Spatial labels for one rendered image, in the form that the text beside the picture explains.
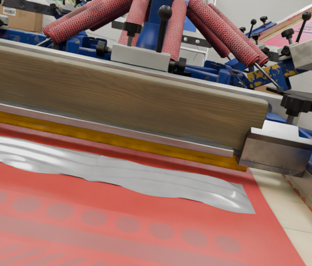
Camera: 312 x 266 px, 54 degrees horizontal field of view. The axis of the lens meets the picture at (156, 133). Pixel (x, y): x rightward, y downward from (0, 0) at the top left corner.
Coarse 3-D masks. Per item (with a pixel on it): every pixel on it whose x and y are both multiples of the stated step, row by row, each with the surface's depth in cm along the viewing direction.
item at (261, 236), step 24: (168, 168) 39; (192, 168) 40; (216, 168) 42; (96, 192) 30; (120, 192) 31; (144, 216) 28; (168, 216) 29; (192, 216) 29; (216, 216) 30; (240, 216) 31; (264, 216) 32; (240, 240) 27; (264, 240) 28; (288, 240) 29; (264, 264) 25; (288, 264) 25
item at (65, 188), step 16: (0, 128) 41; (16, 128) 42; (48, 144) 39; (64, 144) 40; (80, 144) 41; (96, 144) 42; (0, 176) 29; (16, 176) 30; (32, 176) 31; (48, 176) 31; (64, 176) 32; (32, 192) 28; (48, 192) 28; (64, 192) 29; (80, 192) 30
